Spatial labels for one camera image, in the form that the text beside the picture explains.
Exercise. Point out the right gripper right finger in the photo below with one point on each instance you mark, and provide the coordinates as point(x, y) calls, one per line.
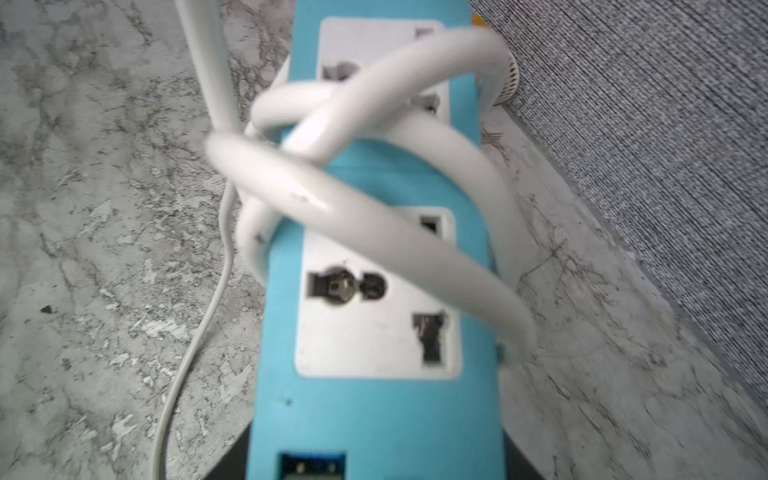
point(517, 466)

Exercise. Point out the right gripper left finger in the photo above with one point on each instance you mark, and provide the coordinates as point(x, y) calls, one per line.
point(233, 464)

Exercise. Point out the teal power strip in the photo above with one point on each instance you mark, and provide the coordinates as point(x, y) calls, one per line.
point(362, 375)

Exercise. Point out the patterned white bowl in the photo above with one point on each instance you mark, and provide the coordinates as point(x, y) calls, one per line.
point(512, 81)

